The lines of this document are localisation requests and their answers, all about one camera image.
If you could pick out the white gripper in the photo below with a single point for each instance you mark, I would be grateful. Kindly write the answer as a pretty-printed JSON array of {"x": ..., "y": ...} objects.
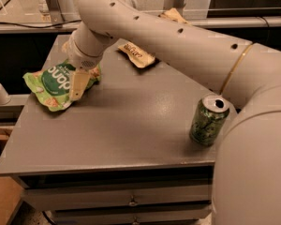
[{"x": 80, "y": 58}]

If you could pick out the green rice chip bag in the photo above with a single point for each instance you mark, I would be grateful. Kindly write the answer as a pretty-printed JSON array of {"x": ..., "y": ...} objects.
[{"x": 51, "y": 85}]

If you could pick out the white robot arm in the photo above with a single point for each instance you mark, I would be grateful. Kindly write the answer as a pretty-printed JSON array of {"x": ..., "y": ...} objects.
[{"x": 247, "y": 172}]

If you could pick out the brown chip bag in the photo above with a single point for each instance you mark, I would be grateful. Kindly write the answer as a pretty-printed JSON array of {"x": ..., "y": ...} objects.
[{"x": 139, "y": 57}]

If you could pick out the grey drawer cabinet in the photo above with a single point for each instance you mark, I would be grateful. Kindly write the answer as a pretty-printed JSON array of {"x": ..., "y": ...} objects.
[{"x": 127, "y": 137}]

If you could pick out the cardboard box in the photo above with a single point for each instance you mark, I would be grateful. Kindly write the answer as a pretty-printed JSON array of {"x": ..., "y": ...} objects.
[{"x": 10, "y": 191}]

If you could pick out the green soda can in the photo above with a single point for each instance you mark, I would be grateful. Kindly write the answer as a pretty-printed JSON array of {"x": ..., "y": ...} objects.
[{"x": 210, "y": 116}]

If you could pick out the upper drawer knob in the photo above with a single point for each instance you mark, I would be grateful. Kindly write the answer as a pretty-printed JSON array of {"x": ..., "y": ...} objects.
[{"x": 133, "y": 202}]

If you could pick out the metal frame post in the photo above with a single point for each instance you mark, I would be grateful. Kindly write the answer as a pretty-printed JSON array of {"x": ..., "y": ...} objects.
[{"x": 55, "y": 11}]

